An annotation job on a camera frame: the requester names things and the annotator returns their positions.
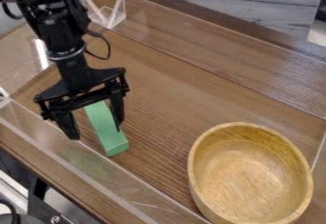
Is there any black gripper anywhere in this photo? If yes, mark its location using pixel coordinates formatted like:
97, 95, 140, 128
33, 52, 129, 140

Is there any green rectangular block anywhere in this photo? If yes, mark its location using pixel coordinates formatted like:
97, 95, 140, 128
84, 101, 128, 156

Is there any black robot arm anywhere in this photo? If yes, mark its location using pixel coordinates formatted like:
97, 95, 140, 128
0, 0, 128, 140

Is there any brown wooden bowl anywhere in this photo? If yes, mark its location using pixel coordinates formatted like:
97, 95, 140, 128
186, 122, 312, 224

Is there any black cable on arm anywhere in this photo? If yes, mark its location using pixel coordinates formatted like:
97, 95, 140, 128
82, 30, 112, 61

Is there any clear acrylic corner bracket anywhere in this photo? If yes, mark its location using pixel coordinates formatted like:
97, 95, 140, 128
80, 0, 125, 30

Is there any clear acrylic front wall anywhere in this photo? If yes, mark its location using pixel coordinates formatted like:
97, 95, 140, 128
0, 97, 209, 224

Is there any black table leg bracket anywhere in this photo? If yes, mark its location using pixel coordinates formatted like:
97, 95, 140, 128
26, 178, 72, 224

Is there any black floor cable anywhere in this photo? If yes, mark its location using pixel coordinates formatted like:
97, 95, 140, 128
0, 200, 19, 224

